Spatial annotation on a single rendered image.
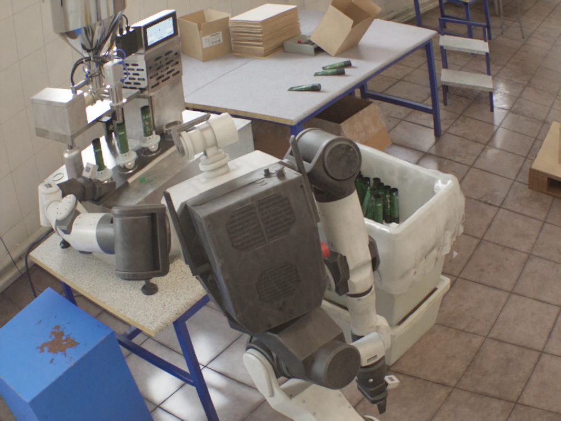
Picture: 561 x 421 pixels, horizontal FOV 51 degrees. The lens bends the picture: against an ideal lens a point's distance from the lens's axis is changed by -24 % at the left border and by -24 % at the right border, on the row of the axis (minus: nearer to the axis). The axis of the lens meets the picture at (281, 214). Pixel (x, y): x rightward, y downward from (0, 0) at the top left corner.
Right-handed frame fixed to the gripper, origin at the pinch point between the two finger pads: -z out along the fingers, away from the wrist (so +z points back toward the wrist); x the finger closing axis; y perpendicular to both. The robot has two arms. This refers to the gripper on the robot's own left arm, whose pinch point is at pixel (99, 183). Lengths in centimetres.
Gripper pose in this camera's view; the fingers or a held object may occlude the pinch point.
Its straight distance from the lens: 207.9
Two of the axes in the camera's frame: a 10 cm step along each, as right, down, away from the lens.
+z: -5.9, 2.6, -7.7
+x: 8.1, 2.4, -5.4
